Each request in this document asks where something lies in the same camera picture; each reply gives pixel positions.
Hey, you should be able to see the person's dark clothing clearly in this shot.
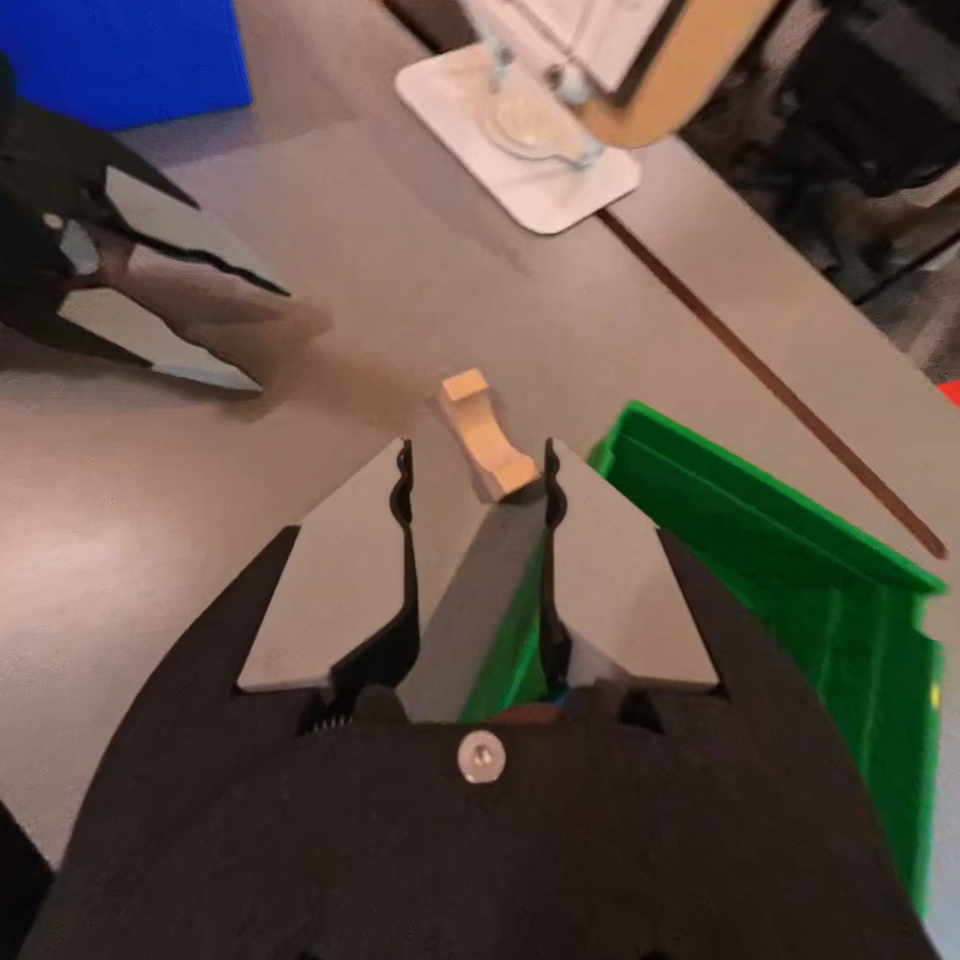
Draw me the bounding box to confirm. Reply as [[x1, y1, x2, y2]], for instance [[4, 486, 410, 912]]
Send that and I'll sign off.
[[0, 798, 57, 960]]

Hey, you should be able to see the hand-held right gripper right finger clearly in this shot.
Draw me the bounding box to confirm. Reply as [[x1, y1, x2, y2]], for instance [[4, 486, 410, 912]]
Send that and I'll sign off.
[[540, 438, 723, 695]]

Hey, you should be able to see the white document stand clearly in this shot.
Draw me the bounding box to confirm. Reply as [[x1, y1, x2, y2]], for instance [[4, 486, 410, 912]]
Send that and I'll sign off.
[[393, 0, 644, 235]]

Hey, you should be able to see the blue plastic bin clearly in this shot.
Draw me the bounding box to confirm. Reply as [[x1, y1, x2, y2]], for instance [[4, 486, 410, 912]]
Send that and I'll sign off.
[[0, 0, 254, 132]]

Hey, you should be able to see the wooden backing board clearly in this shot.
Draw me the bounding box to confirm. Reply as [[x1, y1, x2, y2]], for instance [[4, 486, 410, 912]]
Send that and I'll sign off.
[[581, 0, 781, 150]]

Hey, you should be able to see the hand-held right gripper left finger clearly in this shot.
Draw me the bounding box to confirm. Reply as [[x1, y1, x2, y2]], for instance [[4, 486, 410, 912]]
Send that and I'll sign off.
[[236, 438, 421, 695]]

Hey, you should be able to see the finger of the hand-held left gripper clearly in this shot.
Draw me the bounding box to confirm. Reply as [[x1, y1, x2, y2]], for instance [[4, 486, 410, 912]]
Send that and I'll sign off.
[[58, 287, 264, 393], [103, 165, 292, 299]]

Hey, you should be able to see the wooden arch block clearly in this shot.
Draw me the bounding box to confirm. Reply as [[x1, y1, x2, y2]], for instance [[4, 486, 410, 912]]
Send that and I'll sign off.
[[438, 367, 541, 504]]

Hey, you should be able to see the green plastic bin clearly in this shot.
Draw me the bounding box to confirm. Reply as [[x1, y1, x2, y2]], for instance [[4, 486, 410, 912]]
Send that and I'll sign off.
[[457, 401, 948, 920]]

